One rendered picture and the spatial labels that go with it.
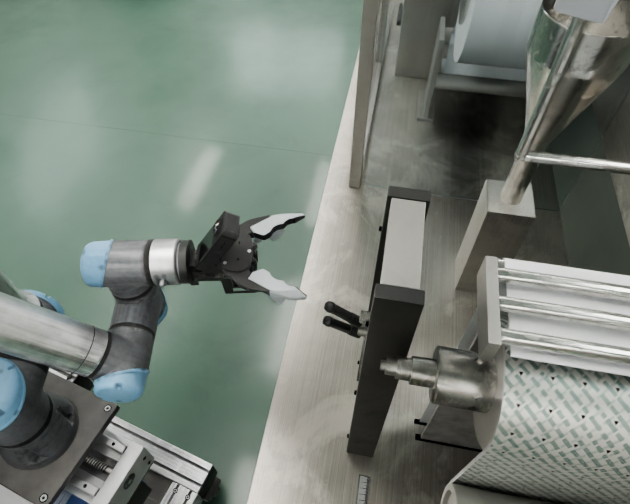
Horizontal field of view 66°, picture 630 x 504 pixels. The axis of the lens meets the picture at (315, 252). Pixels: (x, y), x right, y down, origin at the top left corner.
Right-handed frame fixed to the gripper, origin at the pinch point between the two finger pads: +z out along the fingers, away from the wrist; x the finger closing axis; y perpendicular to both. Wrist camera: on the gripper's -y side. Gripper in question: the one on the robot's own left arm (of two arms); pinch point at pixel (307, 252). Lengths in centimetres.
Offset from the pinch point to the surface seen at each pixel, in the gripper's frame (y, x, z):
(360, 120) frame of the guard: 18, -46, 14
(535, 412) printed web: -19.7, 29.4, 21.1
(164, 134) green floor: 148, -167, -81
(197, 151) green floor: 146, -151, -60
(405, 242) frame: -22.0, 11.7, 10.6
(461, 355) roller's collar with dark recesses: -15.9, 22.5, 16.3
